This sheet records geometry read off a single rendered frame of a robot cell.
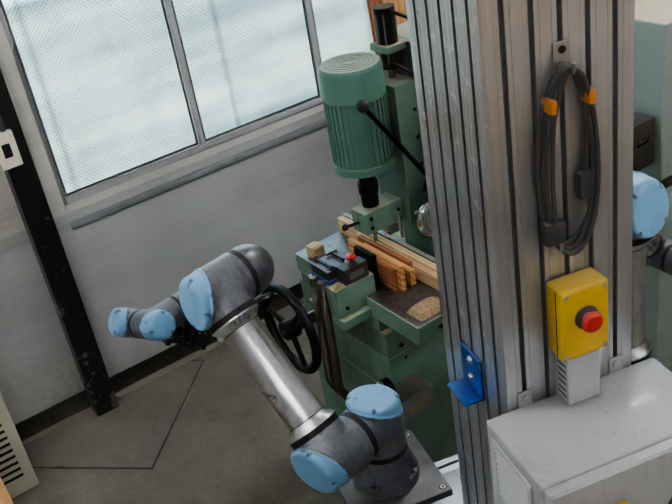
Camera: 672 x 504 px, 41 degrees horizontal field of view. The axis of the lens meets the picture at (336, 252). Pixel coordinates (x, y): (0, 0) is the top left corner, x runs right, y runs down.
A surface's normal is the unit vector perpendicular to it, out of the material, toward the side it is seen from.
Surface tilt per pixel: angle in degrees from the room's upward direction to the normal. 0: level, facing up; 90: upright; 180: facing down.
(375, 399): 7
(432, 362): 90
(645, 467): 90
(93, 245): 90
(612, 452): 0
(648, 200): 82
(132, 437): 0
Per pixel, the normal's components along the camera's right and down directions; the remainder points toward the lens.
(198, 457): -0.15, -0.86
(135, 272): 0.57, 0.33
